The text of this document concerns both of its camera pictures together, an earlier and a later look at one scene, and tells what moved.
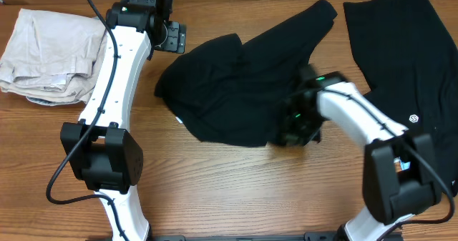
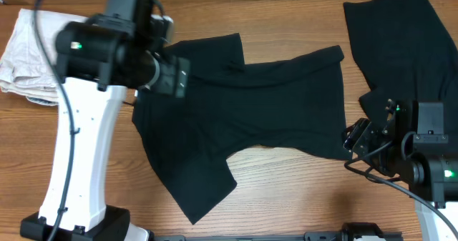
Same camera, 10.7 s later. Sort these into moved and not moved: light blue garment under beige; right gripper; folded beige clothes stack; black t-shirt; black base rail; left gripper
Moved: black t-shirt; right gripper; left gripper
Not moved: black base rail; folded beige clothes stack; light blue garment under beige
